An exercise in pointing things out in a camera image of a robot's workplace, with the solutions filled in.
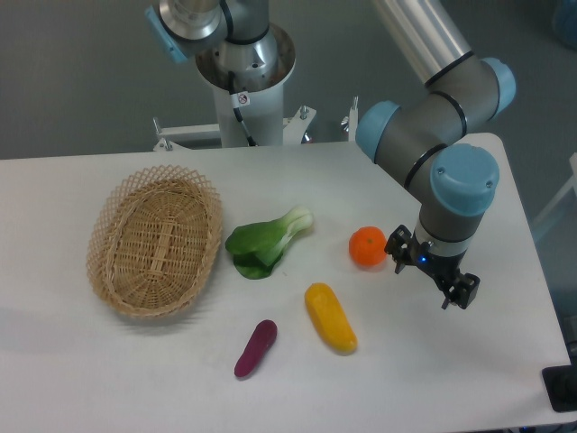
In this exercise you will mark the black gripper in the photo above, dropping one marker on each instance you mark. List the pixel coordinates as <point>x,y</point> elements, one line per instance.
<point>458,289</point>

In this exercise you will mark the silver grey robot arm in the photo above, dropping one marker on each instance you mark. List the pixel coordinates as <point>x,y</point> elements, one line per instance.
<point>422,147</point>

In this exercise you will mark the purple sweet potato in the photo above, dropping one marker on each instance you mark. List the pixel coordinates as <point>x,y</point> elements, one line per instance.
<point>263,337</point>

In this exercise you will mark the orange mandarin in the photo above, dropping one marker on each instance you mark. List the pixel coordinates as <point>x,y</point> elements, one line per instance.
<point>367,246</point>

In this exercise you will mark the yellow orange squash piece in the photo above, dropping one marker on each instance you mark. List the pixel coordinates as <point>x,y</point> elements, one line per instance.
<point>329,319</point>

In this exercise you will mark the black device at table edge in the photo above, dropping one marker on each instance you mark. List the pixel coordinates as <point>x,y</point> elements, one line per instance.
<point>560,384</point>

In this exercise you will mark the green bok choy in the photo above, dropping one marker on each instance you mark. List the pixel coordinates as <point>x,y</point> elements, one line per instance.
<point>257,248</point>

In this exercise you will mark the woven wicker basket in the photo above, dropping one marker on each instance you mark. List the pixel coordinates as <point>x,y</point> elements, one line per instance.
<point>155,242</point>

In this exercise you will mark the white frame at right edge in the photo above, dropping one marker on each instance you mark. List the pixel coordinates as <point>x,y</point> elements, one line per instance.
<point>557,207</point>

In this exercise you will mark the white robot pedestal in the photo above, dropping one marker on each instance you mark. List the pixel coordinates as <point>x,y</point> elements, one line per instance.
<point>247,81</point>

